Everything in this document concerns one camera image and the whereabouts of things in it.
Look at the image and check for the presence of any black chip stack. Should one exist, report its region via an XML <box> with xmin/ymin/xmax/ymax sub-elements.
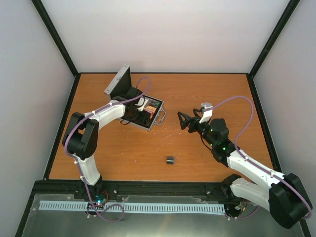
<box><xmin>166</xmin><ymin>156</ymin><xmax>175</xmax><ymax>164</ymax></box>

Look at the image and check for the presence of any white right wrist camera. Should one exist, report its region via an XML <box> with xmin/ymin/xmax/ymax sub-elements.
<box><xmin>199</xmin><ymin>102</ymin><xmax>213</xmax><ymax>124</ymax></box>

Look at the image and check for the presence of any aluminium poker case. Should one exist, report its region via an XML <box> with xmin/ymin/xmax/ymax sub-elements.
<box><xmin>104</xmin><ymin>65</ymin><xmax>166</xmax><ymax>131</ymax></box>

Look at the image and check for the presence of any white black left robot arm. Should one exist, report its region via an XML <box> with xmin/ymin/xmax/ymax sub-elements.
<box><xmin>62</xmin><ymin>87</ymin><xmax>145</xmax><ymax>199</ymax></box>

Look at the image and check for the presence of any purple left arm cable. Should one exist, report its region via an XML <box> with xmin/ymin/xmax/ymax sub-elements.
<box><xmin>64</xmin><ymin>77</ymin><xmax>152</xmax><ymax>223</ymax></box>

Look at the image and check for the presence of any red card deck box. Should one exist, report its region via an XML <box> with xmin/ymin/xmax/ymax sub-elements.
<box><xmin>144</xmin><ymin>105</ymin><xmax>157</xmax><ymax>114</ymax></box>

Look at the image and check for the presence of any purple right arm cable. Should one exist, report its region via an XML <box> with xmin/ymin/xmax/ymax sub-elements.
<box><xmin>204</xmin><ymin>95</ymin><xmax>313</xmax><ymax>221</ymax></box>

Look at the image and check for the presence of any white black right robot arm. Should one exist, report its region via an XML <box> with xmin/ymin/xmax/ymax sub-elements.
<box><xmin>177</xmin><ymin>109</ymin><xmax>313</xmax><ymax>229</ymax></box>

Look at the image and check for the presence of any light blue cable duct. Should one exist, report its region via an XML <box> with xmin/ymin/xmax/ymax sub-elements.
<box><xmin>38</xmin><ymin>200</ymin><xmax>225</xmax><ymax>215</ymax></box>

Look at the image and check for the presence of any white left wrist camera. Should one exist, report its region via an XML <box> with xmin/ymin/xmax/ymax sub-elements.
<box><xmin>135</xmin><ymin>96</ymin><xmax>150</xmax><ymax>112</ymax></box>

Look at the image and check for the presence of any black enclosure frame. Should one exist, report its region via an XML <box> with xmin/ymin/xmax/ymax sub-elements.
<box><xmin>14</xmin><ymin>0</ymin><xmax>312</xmax><ymax>237</ymax></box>

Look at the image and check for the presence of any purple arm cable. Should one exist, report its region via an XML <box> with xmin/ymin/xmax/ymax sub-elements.
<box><xmin>204</xmin><ymin>95</ymin><xmax>313</xmax><ymax>221</ymax></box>
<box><xmin>64</xmin><ymin>77</ymin><xmax>152</xmax><ymax>223</ymax></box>

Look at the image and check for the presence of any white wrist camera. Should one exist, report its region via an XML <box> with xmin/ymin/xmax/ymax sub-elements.
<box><xmin>199</xmin><ymin>102</ymin><xmax>213</xmax><ymax>124</ymax></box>
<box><xmin>135</xmin><ymin>96</ymin><xmax>150</xmax><ymax>112</ymax></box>

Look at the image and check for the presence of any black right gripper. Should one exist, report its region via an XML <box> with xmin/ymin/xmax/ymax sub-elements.
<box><xmin>178</xmin><ymin>109</ymin><xmax>216</xmax><ymax>148</ymax></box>

